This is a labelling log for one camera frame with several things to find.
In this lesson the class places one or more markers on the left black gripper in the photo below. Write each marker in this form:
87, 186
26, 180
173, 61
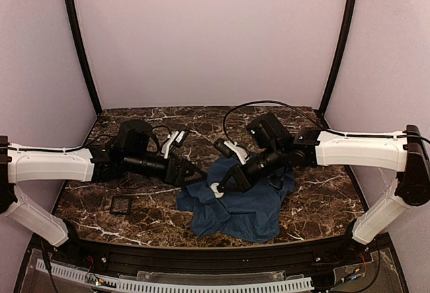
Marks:
171, 173

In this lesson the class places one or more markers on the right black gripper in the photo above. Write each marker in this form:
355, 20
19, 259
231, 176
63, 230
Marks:
240, 175

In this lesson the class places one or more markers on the blue garment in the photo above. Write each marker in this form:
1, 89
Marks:
252, 216

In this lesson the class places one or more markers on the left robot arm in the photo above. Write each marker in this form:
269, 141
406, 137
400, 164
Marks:
135, 149

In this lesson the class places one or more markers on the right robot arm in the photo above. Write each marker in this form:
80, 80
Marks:
402, 151

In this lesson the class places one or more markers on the black square box lower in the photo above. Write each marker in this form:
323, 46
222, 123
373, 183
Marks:
121, 205

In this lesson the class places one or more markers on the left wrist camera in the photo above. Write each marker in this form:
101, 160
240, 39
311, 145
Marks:
174, 140

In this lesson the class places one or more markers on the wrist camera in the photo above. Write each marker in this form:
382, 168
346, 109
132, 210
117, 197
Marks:
231, 149
174, 140

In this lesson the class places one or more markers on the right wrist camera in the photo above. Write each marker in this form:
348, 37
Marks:
231, 149

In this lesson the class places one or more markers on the black front rail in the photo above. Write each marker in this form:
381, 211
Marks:
308, 258

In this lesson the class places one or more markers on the white slotted cable duct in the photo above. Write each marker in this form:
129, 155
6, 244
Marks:
153, 282

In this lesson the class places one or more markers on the left black frame post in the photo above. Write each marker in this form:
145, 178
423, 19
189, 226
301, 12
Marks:
82, 56

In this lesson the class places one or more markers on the black frame post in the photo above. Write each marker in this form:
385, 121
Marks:
82, 56
338, 56

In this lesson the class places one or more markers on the right black frame post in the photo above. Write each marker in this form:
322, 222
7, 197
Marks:
338, 56

